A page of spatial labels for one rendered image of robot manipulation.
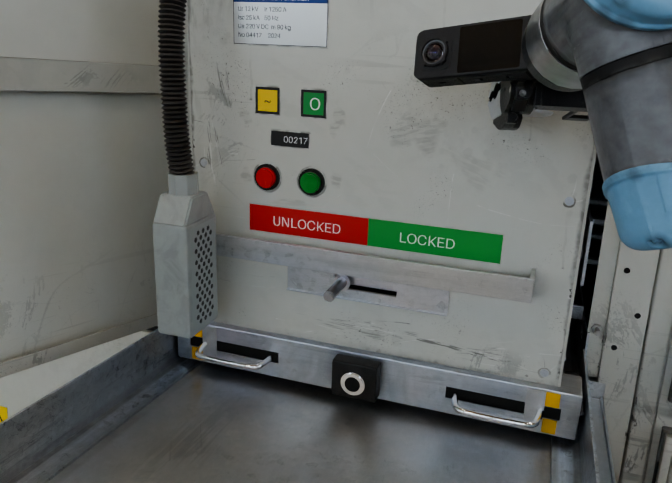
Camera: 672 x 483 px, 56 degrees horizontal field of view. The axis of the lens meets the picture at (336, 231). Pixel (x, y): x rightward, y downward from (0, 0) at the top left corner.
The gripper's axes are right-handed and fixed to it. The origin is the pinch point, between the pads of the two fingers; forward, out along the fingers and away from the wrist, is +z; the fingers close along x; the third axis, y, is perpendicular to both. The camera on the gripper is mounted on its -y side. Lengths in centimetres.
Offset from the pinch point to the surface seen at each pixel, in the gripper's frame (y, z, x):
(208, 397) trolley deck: -32, 15, -37
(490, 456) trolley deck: 3.5, 6.7, -39.5
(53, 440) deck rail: -45, 0, -40
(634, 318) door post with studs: 24.1, 19.1, -23.5
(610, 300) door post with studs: 21.0, 19.6, -21.3
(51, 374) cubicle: -69, 49, -44
